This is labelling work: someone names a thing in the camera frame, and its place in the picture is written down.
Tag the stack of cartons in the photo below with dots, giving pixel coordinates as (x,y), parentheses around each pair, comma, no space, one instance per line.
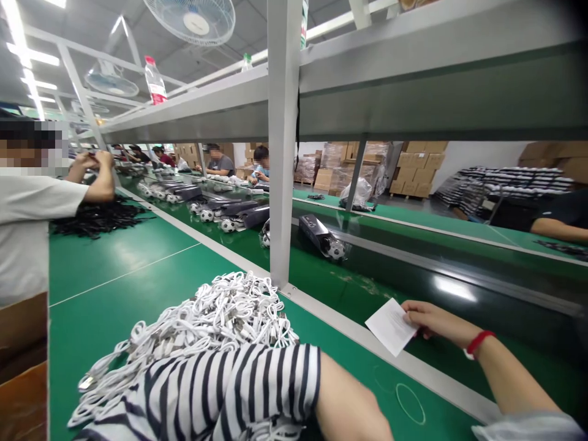
(367,167)

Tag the brown cardboard box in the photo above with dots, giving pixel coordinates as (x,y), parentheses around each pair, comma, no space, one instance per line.
(23,367)

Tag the row of packed toy footballs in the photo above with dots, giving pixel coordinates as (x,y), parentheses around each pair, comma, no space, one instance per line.
(202,202)

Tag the green cap bottle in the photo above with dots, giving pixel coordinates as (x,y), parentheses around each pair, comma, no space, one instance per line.
(246,62)

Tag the stack of striped trays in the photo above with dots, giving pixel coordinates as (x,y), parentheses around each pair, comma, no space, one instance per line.
(500,186)

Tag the clear plastic bag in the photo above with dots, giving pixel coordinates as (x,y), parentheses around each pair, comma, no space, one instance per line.
(357,193)

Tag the white paper card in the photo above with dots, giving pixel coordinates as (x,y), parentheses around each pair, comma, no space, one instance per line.
(390,327)

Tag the white rubber band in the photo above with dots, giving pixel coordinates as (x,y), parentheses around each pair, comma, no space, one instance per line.
(410,403)

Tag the grey metal shelf frame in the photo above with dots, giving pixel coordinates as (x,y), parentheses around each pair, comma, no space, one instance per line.
(285,138)

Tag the person's right hand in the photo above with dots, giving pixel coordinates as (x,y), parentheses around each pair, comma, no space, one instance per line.
(441,321)

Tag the dark conveyor belt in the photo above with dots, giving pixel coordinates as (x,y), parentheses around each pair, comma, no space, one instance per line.
(459,280)

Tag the black box with football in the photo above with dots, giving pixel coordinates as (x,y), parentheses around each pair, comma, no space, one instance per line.
(321,236)

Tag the white ceiling fan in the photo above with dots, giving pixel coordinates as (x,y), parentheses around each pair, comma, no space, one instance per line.
(111,80)
(193,20)

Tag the red label water bottle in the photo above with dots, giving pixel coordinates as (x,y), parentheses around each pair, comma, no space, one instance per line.
(155,82)

